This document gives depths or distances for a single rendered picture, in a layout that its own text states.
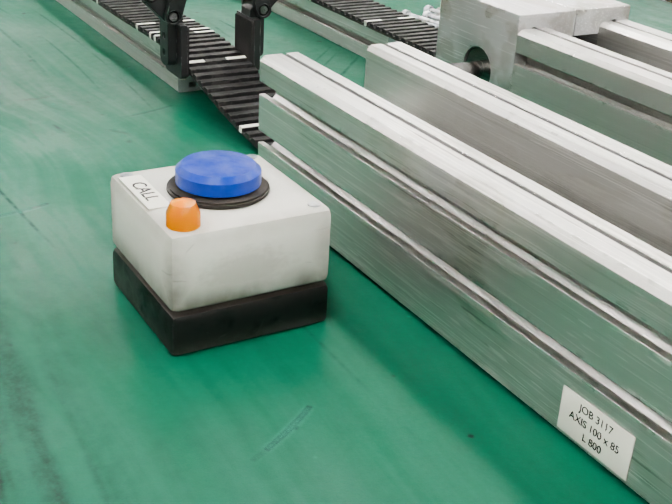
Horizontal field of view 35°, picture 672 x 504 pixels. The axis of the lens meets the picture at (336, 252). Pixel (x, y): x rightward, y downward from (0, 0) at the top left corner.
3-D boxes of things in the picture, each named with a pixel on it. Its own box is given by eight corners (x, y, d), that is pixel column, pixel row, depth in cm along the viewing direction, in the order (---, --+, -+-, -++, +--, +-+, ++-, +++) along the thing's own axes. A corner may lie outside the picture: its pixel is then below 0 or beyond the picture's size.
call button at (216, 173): (162, 192, 51) (161, 153, 50) (238, 180, 52) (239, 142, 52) (195, 224, 47) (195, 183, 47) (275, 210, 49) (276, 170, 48)
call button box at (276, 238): (112, 283, 53) (107, 166, 51) (283, 249, 58) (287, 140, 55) (172, 359, 47) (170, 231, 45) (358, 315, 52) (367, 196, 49)
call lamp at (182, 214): (160, 221, 46) (159, 195, 46) (192, 215, 47) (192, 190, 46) (173, 234, 45) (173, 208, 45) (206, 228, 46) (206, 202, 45)
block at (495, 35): (403, 115, 80) (414, -12, 76) (531, 97, 86) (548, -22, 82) (474, 155, 73) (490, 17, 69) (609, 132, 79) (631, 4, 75)
